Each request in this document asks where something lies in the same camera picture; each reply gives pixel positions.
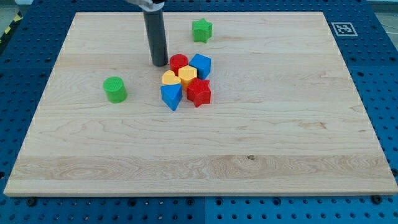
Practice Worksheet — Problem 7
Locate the green cylinder block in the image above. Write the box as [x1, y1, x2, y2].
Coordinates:
[103, 77, 127, 103]

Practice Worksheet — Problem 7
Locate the blue cube block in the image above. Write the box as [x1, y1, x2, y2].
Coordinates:
[189, 54, 211, 80]

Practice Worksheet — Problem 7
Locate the red cylinder block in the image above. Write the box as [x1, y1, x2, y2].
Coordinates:
[169, 54, 188, 76]

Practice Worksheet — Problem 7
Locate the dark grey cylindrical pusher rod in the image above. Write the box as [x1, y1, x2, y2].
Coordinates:
[143, 9, 168, 67]

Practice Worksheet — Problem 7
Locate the red star block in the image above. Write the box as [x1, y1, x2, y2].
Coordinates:
[187, 78, 211, 107]

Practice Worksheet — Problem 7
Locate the blue triangle block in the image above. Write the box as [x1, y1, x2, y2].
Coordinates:
[160, 84, 182, 111]

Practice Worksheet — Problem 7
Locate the yellow heart block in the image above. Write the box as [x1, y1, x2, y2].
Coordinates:
[162, 70, 181, 85]

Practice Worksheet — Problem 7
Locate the yellow black hazard tape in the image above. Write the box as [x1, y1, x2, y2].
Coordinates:
[1, 11, 23, 44]

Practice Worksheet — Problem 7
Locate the green star block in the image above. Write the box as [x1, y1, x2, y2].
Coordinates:
[192, 18, 213, 43]

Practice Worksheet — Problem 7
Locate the white fiducial marker tag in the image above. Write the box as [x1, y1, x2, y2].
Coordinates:
[331, 22, 358, 37]

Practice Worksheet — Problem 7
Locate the light wooden board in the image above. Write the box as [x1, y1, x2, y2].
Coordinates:
[4, 12, 397, 197]

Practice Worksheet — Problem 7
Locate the yellow hexagon block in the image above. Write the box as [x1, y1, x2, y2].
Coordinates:
[178, 65, 197, 91]

